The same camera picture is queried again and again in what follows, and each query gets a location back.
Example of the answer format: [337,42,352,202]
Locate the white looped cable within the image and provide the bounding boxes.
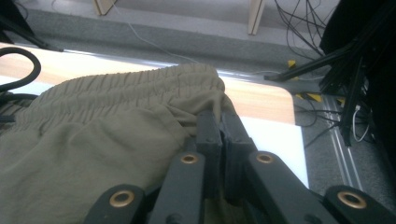
[352,105,371,143]

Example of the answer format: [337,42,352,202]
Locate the thin white floor cable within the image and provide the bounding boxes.
[111,3,202,65]

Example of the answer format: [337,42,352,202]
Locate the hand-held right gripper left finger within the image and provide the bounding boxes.
[195,110,223,200]

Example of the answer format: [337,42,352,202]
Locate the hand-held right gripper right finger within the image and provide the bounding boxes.
[221,111,258,200]

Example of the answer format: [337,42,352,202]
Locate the black metal stand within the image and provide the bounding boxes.
[0,0,64,53]
[264,0,396,147]

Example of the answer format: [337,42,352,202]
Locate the aluminium frame rail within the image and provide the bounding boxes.
[323,94,364,191]

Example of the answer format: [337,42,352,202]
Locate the olive green shorts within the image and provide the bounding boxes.
[0,46,236,224]

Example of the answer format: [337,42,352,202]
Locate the white table cover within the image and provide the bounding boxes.
[0,75,310,189]

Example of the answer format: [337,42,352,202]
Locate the bundle of black cables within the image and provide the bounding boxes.
[275,0,327,58]

